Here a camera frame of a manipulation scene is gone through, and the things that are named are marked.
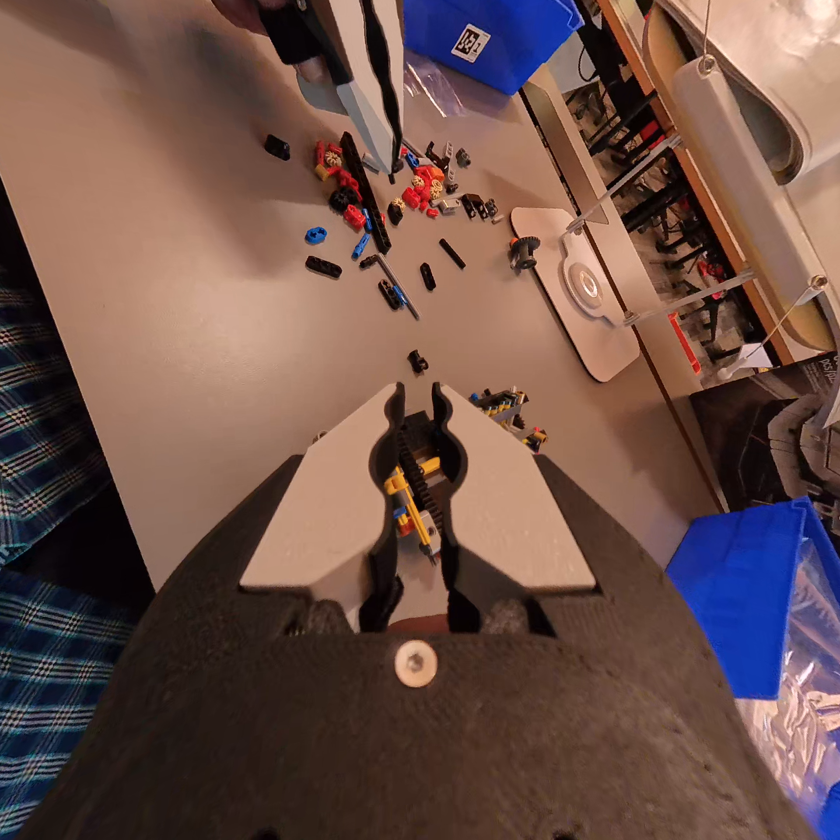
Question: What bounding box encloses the blue plastic bin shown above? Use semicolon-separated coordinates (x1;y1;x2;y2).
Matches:
664;495;840;840

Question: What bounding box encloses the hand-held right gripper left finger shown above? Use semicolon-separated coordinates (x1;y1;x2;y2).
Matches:
238;381;408;635

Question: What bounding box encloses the clear plastic bag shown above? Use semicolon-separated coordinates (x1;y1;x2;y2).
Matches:
402;52;468;120
735;525;840;828

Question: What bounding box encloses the black lego engine assembly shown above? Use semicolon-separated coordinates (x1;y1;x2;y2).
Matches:
469;386;549;455

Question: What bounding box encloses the dark lego box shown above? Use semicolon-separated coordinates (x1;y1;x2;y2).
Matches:
689;351;840;516

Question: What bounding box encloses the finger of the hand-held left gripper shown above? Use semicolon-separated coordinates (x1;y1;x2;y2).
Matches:
379;0;406;175
295;0;399;158

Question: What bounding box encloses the yellow and black lego assembly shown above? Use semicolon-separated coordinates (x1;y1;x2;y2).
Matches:
382;410;460;568

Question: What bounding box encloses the long black lego beam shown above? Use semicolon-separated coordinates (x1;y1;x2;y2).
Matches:
339;131;392;256

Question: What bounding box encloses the long grey lego axle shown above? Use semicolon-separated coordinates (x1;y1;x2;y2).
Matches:
377;252;421;321

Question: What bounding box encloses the person's left hand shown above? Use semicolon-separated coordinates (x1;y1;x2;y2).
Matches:
211;0;327;84

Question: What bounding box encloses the person's blue plaid shirt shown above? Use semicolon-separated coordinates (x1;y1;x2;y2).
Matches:
0;262;158;840

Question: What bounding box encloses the pile of lego pieces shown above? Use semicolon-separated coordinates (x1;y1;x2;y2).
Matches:
314;131;506;229

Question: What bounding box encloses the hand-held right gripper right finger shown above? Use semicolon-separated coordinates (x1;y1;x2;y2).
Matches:
430;381;598;635

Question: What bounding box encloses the blue bin with printed tag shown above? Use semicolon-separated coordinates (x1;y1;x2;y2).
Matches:
402;0;585;96

